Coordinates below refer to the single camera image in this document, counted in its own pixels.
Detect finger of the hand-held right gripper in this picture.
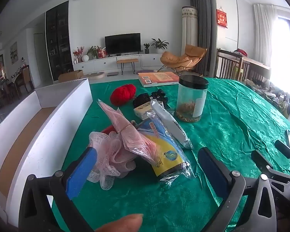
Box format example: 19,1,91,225
275,139,290,172
251,150,290,183

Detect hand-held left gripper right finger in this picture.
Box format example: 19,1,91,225
198,147,279,232

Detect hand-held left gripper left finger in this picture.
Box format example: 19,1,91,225
19,147,98,232

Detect pink mesh bath sponge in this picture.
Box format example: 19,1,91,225
87,131,137,190

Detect yellow blue bagged bottle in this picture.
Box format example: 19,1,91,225
135,112,196,183

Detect red packet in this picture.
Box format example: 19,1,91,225
101,125,116,134

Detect white cardboard box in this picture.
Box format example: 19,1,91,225
0,78,92,228

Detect pink napkin pack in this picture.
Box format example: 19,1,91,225
97,99,157,165

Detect silver foil packet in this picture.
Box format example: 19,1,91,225
151,100,194,149

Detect beige small box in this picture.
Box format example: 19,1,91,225
133,101,157,121

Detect red yarn ball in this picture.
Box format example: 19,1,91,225
110,84,136,106

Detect person's left hand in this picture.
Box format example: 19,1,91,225
94,214,143,232

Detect green tablecloth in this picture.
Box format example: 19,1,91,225
52,77,290,232

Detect clear jar with black lid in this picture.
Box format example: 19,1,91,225
176,75,209,124

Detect black fuzzy bundle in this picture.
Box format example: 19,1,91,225
151,89,169,107

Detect brown cardboard box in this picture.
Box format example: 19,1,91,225
58,70,84,83

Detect curved wooden board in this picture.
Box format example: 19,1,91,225
87,71,106,79

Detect wooden crib railing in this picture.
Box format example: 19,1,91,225
217,49,271,83

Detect orange book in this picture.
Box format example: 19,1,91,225
138,72,180,88

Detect white television cabinet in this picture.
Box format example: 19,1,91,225
73,53,163,75

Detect wooden dining chair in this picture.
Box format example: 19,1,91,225
14,65,35,93

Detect orange lounge chair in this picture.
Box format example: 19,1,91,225
160,44,207,76

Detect red flowers in vase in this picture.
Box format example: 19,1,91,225
73,46,84,63

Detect wooden stool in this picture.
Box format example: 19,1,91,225
116,58,139,75

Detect leafy potted plant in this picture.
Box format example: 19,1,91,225
86,45,101,60

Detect white curtain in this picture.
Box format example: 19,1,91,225
253,3,278,66

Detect black display cabinet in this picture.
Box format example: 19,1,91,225
45,0,74,81

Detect black television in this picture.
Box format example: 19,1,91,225
105,33,141,55

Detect large potted plant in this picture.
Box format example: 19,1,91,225
151,38,170,54

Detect covered standing air conditioner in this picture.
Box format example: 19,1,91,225
181,5,199,54

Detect grey curtain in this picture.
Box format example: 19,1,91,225
189,0,218,78

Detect framed wall picture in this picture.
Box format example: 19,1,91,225
10,42,18,64

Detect red wall hanging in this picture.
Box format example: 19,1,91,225
216,9,228,28

